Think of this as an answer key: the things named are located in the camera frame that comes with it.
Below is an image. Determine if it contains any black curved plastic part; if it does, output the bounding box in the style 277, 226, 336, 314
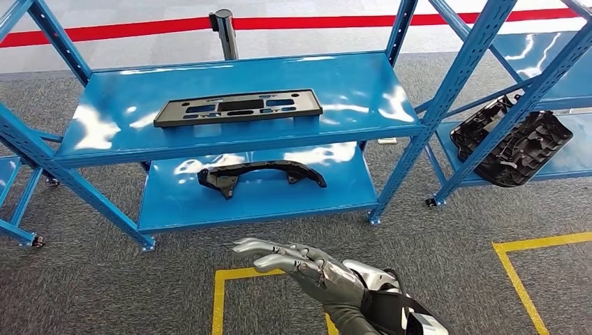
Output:
197, 160, 328, 200

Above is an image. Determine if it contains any chrome barrier stanchion post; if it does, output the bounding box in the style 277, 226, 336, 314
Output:
209, 9, 240, 61

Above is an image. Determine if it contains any red barrier belt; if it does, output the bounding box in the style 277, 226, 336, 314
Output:
0, 6, 579, 50

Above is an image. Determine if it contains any yellow floor tape square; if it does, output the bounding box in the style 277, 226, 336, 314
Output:
491, 231, 592, 335
212, 268, 339, 335

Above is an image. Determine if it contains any black ribbed plastic housing part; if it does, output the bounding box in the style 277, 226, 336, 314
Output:
449, 94, 575, 188

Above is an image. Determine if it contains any blue steel shelf rack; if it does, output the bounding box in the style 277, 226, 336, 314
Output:
0, 129, 64, 248
413, 0, 592, 208
0, 0, 519, 253

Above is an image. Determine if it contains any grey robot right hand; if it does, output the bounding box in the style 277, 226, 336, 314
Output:
232, 237, 381, 335

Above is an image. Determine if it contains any black rectangular panel with cutouts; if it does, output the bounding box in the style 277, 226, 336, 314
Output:
153, 89, 324, 129

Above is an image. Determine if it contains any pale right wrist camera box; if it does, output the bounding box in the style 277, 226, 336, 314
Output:
404, 312, 450, 335

